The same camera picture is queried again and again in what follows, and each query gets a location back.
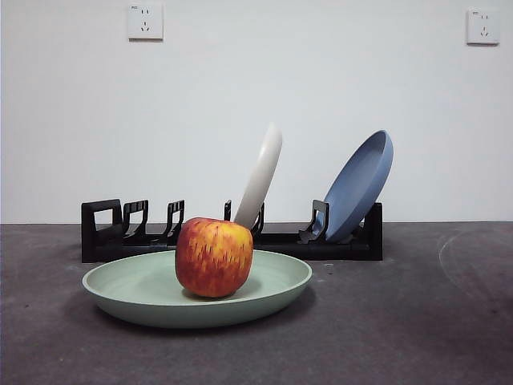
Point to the red yellow apple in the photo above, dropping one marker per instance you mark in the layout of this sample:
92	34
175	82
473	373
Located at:
214	256

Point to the green plate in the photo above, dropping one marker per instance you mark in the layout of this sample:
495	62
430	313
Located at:
132	305

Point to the white plate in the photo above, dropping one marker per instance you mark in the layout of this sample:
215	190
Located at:
262	172

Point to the blue plate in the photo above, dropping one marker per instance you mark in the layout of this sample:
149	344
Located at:
356	188

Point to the black plate rack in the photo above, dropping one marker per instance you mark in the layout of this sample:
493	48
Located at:
344	252

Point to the white wall socket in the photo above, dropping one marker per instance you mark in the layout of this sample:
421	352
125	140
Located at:
483	27
146	22

